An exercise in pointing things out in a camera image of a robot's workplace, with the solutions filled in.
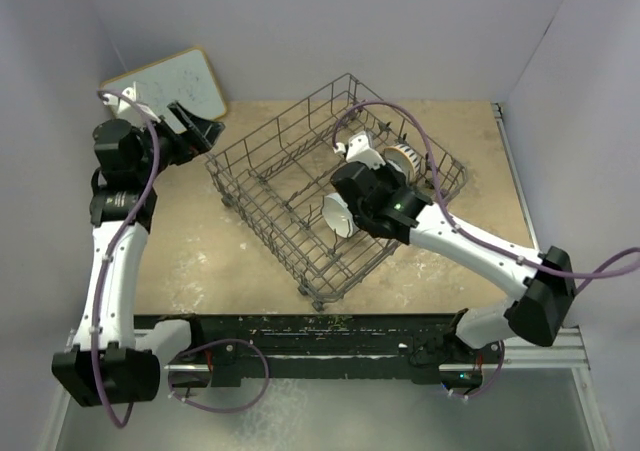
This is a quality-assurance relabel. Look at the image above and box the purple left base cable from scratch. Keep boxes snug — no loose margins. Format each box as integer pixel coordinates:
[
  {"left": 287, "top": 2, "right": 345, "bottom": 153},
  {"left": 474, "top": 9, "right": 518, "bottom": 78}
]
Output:
[{"left": 167, "top": 339, "right": 271, "bottom": 413}]

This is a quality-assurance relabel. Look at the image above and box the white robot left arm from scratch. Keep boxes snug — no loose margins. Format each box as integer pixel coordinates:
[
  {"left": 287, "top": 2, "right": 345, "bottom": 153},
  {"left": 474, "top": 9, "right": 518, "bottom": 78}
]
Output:
[{"left": 51, "top": 102, "right": 225, "bottom": 407}]

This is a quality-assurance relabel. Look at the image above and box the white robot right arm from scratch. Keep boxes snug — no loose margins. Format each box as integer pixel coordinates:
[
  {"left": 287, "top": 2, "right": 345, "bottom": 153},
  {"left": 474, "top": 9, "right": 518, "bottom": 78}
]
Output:
[{"left": 330, "top": 162, "right": 576, "bottom": 362}]

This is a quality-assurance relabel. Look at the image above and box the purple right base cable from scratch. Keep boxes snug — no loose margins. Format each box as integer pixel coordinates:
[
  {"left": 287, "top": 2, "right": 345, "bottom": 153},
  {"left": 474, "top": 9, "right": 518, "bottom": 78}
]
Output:
[{"left": 444, "top": 340, "right": 506, "bottom": 400}]

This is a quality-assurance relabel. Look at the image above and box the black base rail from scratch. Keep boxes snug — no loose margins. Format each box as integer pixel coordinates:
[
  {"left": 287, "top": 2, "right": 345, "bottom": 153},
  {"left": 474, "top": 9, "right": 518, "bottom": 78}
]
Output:
[{"left": 134, "top": 310, "right": 506, "bottom": 387}]

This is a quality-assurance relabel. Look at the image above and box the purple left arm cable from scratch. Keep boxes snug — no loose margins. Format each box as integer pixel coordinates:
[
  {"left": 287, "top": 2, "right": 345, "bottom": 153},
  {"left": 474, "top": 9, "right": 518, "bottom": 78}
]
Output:
[{"left": 89, "top": 89, "right": 161, "bottom": 429}]

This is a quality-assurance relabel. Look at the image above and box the grey wire dish rack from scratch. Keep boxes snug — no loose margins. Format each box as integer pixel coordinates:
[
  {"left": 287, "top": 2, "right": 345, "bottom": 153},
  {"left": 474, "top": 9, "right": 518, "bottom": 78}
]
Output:
[{"left": 204, "top": 73, "right": 469, "bottom": 312}]

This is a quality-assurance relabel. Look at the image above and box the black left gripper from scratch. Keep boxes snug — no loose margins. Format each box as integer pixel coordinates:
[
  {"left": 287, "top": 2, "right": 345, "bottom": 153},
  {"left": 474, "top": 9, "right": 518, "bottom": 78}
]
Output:
[{"left": 132, "top": 102, "right": 222, "bottom": 182}]

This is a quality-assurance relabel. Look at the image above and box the white orange rimmed striped bowl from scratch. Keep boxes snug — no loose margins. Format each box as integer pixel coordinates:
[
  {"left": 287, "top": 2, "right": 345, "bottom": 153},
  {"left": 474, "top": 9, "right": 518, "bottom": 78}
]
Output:
[{"left": 383, "top": 144, "right": 420, "bottom": 182}]

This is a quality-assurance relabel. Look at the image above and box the yellow framed whiteboard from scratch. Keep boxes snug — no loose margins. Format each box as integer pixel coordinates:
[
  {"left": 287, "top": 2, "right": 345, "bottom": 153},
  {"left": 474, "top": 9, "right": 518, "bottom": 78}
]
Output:
[{"left": 100, "top": 47, "right": 227, "bottom": 120}]

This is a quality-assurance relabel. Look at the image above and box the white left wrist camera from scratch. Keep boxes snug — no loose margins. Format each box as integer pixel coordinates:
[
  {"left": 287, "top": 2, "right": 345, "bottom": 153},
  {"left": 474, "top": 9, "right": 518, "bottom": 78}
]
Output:
[{"left": 101, "top": 81, "right": 161, "bottom": 128}]

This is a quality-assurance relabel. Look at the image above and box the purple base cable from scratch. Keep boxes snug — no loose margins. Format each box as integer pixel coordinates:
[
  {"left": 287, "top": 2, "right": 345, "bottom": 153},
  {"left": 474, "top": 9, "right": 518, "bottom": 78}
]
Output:
[
  {"left": 167, "top": 339, "right": 271, "bottom": 413},
  {"left": 444, "top": 340, "right": 506, "bottom": 400}
]

